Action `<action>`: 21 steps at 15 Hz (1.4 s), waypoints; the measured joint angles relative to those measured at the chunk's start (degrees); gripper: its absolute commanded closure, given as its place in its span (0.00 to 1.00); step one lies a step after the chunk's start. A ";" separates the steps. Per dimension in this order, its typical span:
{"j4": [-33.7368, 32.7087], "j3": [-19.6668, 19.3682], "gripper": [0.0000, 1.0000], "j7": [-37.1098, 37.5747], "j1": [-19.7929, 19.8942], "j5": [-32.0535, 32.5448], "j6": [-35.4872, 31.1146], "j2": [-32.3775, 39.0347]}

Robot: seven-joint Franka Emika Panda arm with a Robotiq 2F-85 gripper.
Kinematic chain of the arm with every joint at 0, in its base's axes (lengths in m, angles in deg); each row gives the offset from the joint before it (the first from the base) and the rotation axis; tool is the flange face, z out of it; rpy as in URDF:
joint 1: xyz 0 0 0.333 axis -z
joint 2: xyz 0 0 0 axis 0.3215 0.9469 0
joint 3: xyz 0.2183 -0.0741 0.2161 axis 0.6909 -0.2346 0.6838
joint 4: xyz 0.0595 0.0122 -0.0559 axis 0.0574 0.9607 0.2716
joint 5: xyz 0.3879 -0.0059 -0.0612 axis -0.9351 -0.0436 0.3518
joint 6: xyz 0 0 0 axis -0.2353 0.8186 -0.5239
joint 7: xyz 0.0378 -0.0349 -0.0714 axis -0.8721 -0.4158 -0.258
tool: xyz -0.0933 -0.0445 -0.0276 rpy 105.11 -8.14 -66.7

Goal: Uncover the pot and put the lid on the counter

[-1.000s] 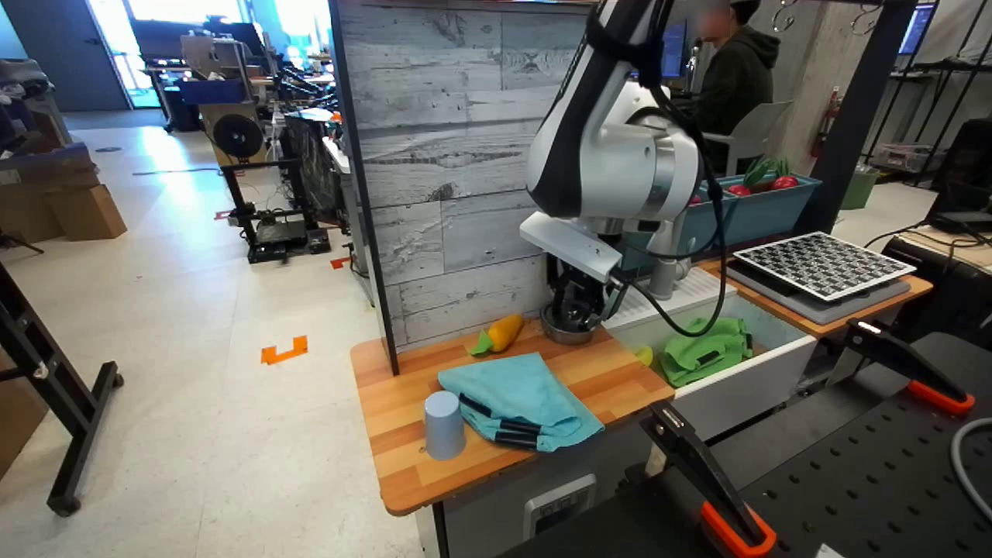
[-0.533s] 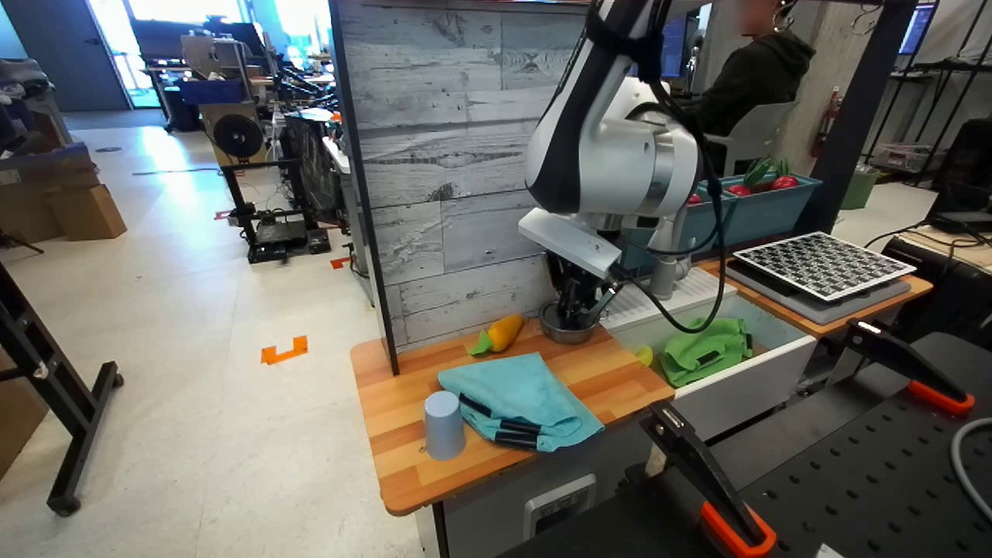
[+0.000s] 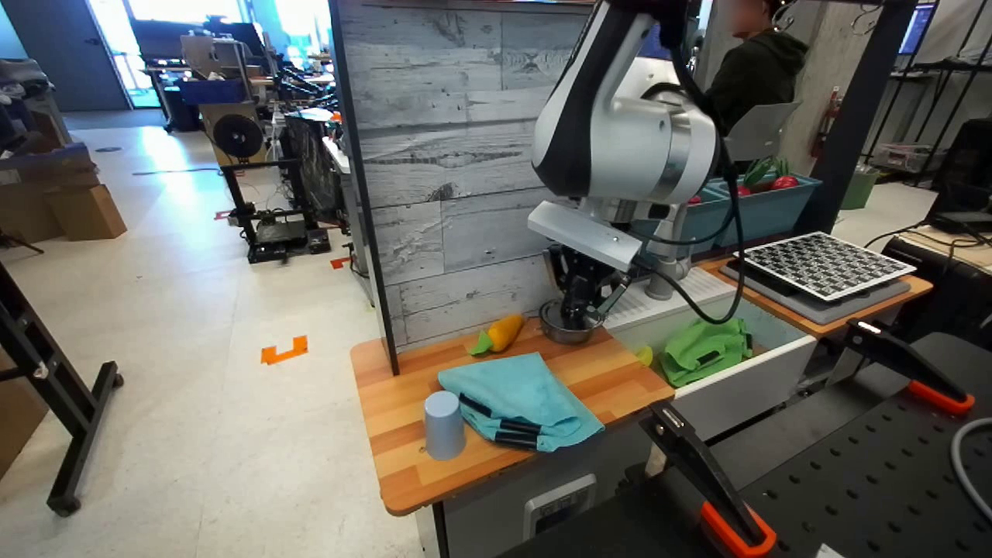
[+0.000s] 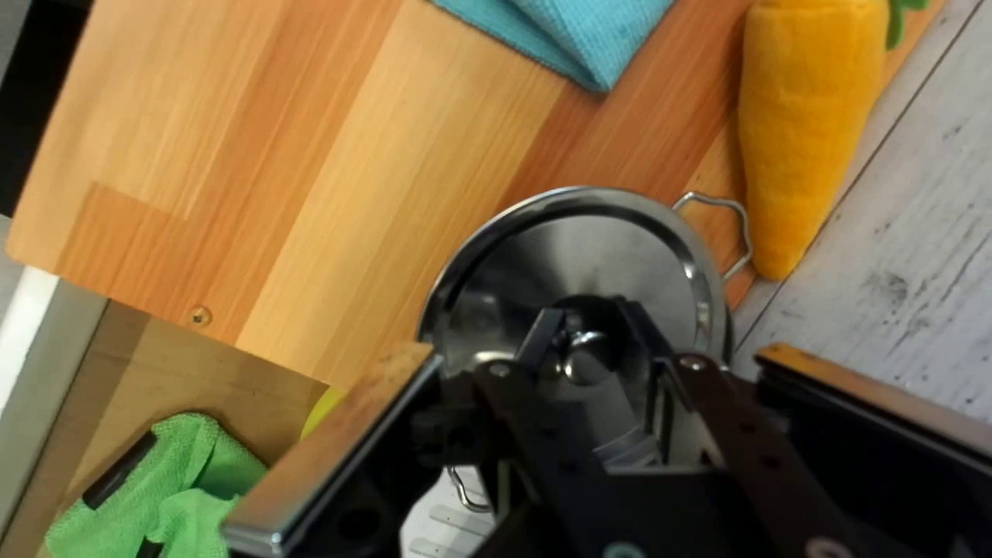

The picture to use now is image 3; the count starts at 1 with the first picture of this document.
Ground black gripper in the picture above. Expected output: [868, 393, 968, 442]
[542, 244, 635, 328]

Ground silver pot lid with knob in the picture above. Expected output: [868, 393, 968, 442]
[537, 294, 606, 340]

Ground small silver pot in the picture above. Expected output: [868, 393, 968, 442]
[541, 314, 606, 348]

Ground wooden top counter cabinet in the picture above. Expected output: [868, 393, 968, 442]
[349, 323, 676, 558]

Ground wooden side counter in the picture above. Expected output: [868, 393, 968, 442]
[698, 255, 938, 340]

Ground gray faucet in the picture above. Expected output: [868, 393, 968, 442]
[641, 228, 706, 304]

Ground teal cloth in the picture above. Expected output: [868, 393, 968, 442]
[433, 352, 609, 456]

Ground green cloth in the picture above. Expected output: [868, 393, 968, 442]
[654, 315, 758, 390]

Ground white sink basin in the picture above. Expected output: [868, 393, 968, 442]
[603, 271, 823, 442]

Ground small gray-blue cup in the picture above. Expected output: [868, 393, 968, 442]
[422, 387, 472, 463]

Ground teal planter box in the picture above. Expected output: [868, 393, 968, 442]
[676, 173, 827, 257]

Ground red toy radish green leaves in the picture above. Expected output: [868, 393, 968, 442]
[736, 151, 803, 200]

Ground black white calibration board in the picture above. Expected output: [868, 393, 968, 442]
[723, 231, 920, 314]

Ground person in dark hoodie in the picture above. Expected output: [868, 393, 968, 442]
[692, 0, 812, 144]

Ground black round device on stand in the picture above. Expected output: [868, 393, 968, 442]
[198, 102, 334, 267]

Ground black office chair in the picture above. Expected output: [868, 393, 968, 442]
[923, 116, 992, 236]

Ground black metal stand leg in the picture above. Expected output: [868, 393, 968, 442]
[0, 260, 126, 520]

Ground stacked cardboard boxes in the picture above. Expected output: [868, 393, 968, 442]
[0, 144, 130, 244]

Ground dark gray door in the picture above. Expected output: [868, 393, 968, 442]
[0, 0, 134, 116]

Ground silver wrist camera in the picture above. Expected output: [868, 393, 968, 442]
[523, 200, 645, 276]

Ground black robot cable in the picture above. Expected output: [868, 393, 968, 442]
[649, 173, 751, 328]

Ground black clamp orange handle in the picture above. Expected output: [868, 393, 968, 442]
[825, 319, 976, 419]
[641, 403, 781, 558]

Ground thin black frame post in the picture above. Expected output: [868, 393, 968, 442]
[330, 0, 404, 378]

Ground slanted black frame post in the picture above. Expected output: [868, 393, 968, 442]
[817, 0, 917, 236]

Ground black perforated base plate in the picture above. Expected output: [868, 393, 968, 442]
[507, 328, 992, 558]

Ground gray cable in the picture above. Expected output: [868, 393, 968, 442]
[950, 416, 992, 520]

